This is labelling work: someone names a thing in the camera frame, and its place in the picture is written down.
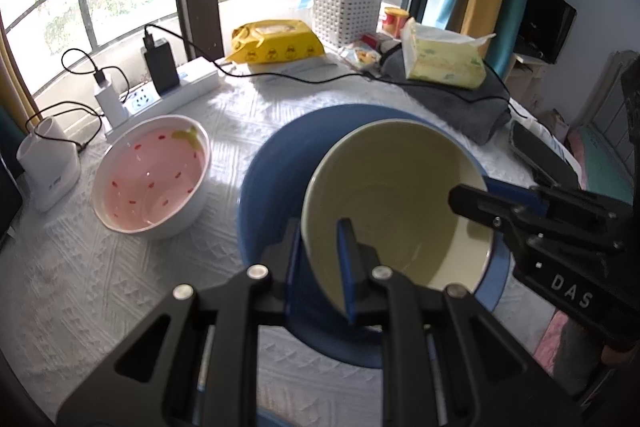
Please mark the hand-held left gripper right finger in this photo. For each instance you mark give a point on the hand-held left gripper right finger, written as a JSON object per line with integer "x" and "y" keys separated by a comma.
{"x": 346, "y": 267}

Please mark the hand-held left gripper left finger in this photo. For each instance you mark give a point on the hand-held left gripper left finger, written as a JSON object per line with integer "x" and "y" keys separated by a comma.
{"x": 287, "y": 257}

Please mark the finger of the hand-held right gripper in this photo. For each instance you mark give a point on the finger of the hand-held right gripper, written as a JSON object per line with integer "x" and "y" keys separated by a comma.
{"x": 520, "y": 196}
{"x": 480, "y": 204}

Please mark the large blue bowl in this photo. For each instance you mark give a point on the large blue bowl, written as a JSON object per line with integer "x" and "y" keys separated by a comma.
{"x": 270, "y": 187}

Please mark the cream bowl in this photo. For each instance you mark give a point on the cream bowl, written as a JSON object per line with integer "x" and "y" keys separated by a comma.
{"x": 390, "y": 207}

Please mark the white bowl with pink inside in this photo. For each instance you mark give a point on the white bowl with pink inside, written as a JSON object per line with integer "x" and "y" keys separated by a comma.
{"x": 150, "y": 187}

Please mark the person's right hand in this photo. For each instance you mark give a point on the person's right hand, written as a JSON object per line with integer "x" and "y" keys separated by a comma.
{"x": 580, "y": 357}

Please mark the black phone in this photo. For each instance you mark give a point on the black phone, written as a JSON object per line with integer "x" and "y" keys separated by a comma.
{"x": 535, "y": 147}

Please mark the grey folded cloth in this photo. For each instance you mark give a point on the grey folded cloth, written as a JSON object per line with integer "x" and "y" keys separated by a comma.
{"x": 465, "y": 122}

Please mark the yellow tissue pack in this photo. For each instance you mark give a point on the yellow tissue pack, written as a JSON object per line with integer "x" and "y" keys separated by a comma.
{"x": 440, "y": 62}

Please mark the white textured tablecloth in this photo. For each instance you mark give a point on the white textured tablecloth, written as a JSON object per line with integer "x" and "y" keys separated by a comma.
{"x": 125, "y": 297}

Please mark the black television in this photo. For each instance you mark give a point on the black television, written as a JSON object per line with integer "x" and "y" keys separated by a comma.
{"x": 545, "y": 22}

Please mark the small snack packet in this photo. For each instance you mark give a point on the small snack packet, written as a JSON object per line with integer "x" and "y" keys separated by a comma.
{"x": 362, "y": 57}

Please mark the small red box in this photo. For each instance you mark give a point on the small red box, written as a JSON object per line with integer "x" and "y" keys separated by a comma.
{"x": 377, "y": 41}

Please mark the red can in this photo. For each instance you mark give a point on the red can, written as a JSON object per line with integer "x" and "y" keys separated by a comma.
{"x": 395, "y": 24}

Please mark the white power strip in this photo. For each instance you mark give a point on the white power strip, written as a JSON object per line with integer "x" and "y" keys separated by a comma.
{"x": 192, "y": 79}

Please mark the yellow wet wipes pack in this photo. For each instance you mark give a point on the yellow wet wipes pack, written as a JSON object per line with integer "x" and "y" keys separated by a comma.
{"x": 275, "y": 42}

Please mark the white plastic basket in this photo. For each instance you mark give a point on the white plastic basket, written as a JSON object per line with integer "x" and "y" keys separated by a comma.
{"x": 340, "y": 19}

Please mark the white charger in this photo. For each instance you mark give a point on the white charger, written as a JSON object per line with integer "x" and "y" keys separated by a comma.
{"x": 111, "y": 104}

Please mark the white desk lamp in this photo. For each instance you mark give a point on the white desk lamp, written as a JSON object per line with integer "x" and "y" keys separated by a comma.
{"x": 50, "y": 177}

